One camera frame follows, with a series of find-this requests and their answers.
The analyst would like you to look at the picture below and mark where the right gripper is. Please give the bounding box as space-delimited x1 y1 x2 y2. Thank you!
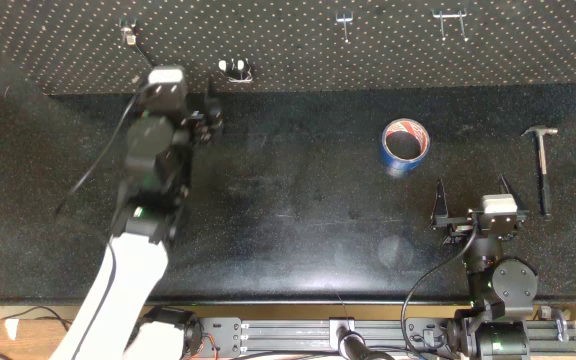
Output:
430 173 529 246

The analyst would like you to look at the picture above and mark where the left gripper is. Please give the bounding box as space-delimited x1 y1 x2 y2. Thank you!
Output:
140 79 224 144

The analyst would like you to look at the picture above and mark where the roll of blue tape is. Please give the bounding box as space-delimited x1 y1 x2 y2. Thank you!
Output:
380 118 431 174

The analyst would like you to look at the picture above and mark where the black pegboard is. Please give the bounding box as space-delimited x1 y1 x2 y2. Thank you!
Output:
0 0 576 96

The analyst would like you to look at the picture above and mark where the hammer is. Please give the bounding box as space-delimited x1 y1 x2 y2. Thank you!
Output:
520 124 560 219

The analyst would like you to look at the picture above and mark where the wrench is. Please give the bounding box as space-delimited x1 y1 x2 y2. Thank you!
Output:
120 24 157 70

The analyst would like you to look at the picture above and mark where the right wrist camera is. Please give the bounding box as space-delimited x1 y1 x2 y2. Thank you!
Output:
480 193 519 216

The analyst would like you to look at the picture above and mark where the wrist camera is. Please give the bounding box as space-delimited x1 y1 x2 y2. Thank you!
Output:
146 66 187 87
480 193 519 216

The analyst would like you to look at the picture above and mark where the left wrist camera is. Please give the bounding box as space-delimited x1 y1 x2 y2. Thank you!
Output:
146 66 187 87

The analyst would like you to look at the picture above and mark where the black cable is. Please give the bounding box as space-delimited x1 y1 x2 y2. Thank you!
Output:
400 224 479 360
55 82 149 216

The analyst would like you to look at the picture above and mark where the mounting rail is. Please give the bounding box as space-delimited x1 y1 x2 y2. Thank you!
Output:
187 314 576 360

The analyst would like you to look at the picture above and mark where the thin black wire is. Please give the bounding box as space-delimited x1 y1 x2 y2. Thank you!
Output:
1 304 73 332

